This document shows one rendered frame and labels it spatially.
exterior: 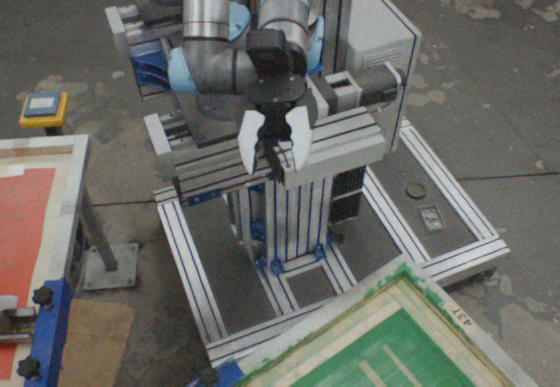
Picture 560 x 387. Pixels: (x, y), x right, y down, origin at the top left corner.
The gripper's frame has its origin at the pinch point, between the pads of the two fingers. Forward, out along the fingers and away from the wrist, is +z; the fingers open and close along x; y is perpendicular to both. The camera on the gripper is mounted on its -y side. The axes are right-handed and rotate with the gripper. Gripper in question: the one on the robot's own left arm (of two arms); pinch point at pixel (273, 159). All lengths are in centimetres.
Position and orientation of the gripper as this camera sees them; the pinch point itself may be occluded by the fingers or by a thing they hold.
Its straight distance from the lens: 63.8
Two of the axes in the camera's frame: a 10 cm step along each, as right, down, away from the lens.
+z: -0.3, 7.6, -6.5
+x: -9.9, 0.6, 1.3
